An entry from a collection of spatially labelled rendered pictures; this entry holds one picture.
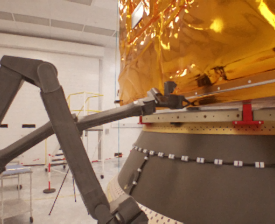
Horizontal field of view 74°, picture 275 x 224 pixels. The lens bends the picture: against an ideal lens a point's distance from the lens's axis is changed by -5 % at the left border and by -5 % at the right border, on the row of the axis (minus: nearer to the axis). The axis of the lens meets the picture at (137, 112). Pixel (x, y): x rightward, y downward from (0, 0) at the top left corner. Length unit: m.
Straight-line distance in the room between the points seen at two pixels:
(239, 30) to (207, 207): 0.71
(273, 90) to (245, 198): 0.42
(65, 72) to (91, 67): 1.16
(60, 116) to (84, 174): 0.16
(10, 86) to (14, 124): 8.06
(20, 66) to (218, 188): 0.82
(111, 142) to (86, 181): 8.39
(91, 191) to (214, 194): 0.54
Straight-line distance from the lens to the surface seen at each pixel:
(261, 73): 0.79
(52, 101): 0.51
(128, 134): 9.16
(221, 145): 0.96
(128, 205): 0.62
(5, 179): 5.62
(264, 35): 0.77
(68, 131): 0.52
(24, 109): 8.54
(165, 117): 1.11
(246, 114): 0.93
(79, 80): 8.71
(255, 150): 0.94
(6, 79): 0.52
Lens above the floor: 1.65
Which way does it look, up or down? 4 degrees up
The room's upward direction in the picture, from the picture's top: straight up
